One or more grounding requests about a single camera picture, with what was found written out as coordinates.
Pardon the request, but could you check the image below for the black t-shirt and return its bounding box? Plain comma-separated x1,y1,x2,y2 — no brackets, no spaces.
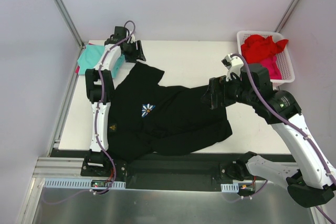
107,63,233,162

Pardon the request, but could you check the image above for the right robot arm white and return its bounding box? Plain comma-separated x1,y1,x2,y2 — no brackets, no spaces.
202,64,335,208

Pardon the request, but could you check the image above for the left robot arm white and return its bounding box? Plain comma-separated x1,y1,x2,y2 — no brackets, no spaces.
81,25,146,179

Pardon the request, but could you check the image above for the folded teal t-shirt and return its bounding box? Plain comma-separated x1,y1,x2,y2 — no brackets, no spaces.
80,44,125,79

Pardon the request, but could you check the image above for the magenta t-shirt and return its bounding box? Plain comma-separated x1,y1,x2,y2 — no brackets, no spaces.
260,56,282,80

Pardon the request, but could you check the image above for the red t-shirt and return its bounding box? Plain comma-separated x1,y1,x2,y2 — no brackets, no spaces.
240,35,289,63

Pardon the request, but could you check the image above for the white plastic basket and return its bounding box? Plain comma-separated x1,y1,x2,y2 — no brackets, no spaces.
237,30,295,87

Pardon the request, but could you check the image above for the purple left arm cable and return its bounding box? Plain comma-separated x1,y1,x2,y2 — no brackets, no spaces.
93,20,136,190

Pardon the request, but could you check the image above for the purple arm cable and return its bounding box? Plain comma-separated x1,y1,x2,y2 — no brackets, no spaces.
93,20,136,190
229,54,336,224

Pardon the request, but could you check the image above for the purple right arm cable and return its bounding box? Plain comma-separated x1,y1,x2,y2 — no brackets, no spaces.
229,54,336,224

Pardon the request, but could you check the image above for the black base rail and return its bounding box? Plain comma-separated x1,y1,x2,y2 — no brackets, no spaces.
79,153,253,192

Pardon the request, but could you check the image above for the left aluminium frame post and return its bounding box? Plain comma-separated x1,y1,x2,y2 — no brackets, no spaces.
54,0,85,48

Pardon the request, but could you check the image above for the aluminium frame post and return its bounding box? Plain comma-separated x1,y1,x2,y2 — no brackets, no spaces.
274,0,301,33
54,0,85,48

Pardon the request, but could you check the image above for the right aluminium frame post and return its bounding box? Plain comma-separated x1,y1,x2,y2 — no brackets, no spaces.
274,0,301,33

